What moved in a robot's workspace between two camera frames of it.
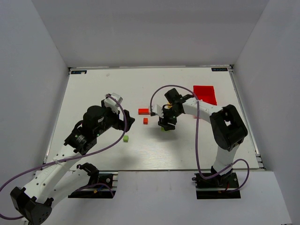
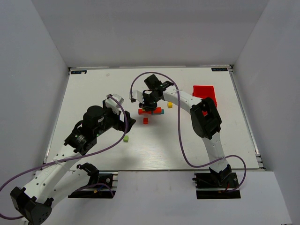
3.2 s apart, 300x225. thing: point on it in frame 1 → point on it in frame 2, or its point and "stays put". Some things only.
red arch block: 144,111 stays put
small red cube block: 146,121 stays put
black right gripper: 168,123 → 149,106
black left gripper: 121,120 stays put
